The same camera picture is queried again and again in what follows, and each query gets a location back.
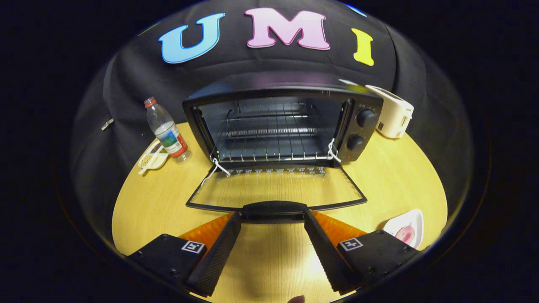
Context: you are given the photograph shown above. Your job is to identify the white divided snack dish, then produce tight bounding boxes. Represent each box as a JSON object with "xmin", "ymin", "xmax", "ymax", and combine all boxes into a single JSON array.
[{"xmin": 138, "ymin": 139, "xmax": 170, "ymax": 175}]

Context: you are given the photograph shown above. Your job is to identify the white triangular plate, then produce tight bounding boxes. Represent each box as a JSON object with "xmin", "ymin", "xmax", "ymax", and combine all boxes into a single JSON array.
[{"xmin": 383, "ymin": 209, "xmax": 424, "ymax": 250}]

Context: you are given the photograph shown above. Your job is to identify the white string tie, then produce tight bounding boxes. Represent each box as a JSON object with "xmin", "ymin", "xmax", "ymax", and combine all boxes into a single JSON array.
[
  {"xmin": 328, "ymin": 138, "xmax": 342, "ymax": 163},
  {"xmin": 201, "ymin": 158, "xmax": 231, "ymax": 186}
]

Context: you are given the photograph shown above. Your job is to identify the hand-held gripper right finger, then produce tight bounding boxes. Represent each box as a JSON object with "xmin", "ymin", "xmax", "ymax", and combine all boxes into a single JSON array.
[{"xmin": 303, "ymin": 209, "xmax": 422, "ymax": 295}]

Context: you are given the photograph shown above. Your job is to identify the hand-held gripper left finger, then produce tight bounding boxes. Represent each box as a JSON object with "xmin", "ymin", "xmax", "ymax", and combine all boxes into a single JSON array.
[{"xmin": 126, "ymin": 210, "xmax": 243, "ymax": 297}]

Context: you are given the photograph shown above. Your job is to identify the metal wire oven rack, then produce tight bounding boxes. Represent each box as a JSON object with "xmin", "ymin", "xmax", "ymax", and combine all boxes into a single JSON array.
[{"xmin": 211, "ymin": 101, "xmax": 337, "ymax": 164}]

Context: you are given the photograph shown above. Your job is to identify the black toaster oven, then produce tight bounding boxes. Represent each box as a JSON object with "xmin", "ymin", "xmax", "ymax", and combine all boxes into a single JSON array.
[{"xmin": 182, "ymin": 71, "xmax": 384, "ymax": 223}]

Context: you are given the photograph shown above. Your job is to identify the clear plastic water bottle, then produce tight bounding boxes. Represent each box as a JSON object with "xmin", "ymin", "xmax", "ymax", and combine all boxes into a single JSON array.
[{"xmin": 144, "ymin": 96, "xmax": 192, "ymax": 163}]

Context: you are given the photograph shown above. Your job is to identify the white toaster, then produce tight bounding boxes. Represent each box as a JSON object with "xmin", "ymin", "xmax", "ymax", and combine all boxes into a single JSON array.
[{"xmin": 366, "ymin": 85, "xmax": 414, "ymax": 139}]

